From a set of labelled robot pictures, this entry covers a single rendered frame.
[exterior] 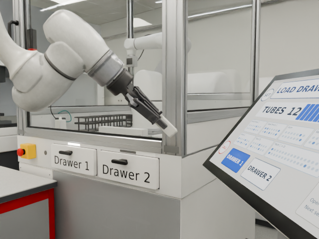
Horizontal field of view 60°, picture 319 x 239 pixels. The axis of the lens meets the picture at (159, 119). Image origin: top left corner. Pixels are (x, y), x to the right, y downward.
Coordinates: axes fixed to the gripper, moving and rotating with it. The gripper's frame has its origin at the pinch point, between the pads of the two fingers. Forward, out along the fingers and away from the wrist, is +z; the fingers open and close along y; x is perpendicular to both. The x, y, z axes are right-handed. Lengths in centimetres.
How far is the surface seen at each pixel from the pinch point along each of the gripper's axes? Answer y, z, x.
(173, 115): 12.7, 3.3, -1.0
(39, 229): 22, 5, 81
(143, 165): 11.8, 9.8, 19.7
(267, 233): 106, 170, 35
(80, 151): 31, -6, 43
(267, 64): 306, 136, -81
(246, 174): -29.9, 7.4, -12.3
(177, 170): 5.8, 16.9, 10.0
